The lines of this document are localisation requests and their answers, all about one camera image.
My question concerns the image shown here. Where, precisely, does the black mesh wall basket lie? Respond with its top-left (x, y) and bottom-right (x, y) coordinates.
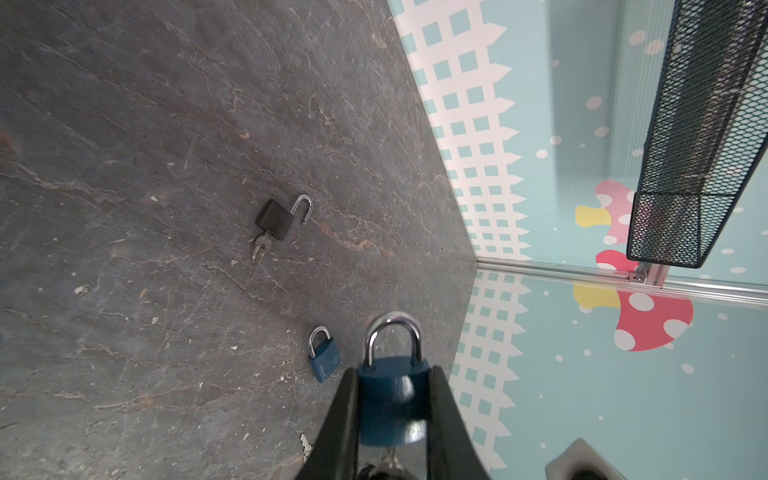
top-left (626, 1), bottom-right (767, 269)

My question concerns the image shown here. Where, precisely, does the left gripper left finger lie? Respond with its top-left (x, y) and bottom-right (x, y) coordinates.
top-left (295, 368), bottom-right (360, 480)

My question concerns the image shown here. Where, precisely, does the silver key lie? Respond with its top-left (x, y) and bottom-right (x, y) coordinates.
top-left (251, 233), bottom-right (273, 266)

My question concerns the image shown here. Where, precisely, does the small blue padlock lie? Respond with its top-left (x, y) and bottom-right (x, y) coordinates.
top-left (358, 311), bottom-right (431, 447)

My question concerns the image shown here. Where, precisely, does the blue padlock silver shackle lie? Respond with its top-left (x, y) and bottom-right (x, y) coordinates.
top-left (308, 326), bottom-right (341, 383)

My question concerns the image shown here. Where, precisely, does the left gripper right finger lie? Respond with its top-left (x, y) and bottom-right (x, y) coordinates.
top-left (426, 366), bottom-right (489, 480)

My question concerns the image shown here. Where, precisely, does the black padlock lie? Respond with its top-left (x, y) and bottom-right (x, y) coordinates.
top-left (255, 194), bottom-right (314, 241)

